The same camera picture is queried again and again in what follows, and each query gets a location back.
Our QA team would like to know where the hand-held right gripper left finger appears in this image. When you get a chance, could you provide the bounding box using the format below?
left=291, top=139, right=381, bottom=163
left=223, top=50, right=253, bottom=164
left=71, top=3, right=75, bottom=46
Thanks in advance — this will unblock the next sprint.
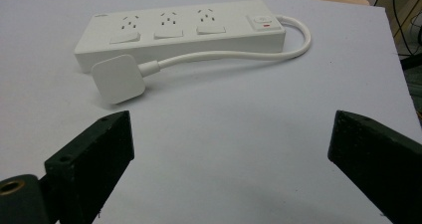
left=44, top=110, right=135, bottom=224

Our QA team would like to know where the white power strip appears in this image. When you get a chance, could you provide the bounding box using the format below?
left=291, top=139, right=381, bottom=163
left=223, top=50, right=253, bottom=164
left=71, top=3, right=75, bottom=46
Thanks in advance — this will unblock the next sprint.
left=74, top=0, right=287, bottom=75

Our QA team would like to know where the white power cord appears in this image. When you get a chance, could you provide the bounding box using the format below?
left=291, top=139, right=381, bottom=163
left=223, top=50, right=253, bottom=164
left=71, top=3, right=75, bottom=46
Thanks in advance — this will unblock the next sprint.
left=157, top=14, right=313, bottom=70

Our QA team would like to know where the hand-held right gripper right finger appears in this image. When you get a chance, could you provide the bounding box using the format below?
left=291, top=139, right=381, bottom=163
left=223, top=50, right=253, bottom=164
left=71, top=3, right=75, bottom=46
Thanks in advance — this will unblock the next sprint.
left=327, top=110, right=422, bottom=224

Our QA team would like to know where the black cable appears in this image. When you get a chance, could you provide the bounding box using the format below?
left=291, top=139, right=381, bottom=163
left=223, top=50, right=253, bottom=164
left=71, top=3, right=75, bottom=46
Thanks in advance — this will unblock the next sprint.
left=373, top=0, right=422, bottom=58

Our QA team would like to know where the white power plug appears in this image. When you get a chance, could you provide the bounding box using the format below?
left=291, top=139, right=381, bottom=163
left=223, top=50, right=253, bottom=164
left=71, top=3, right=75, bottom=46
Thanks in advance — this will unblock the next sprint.
left=91, top=54, right=162, bottom=106

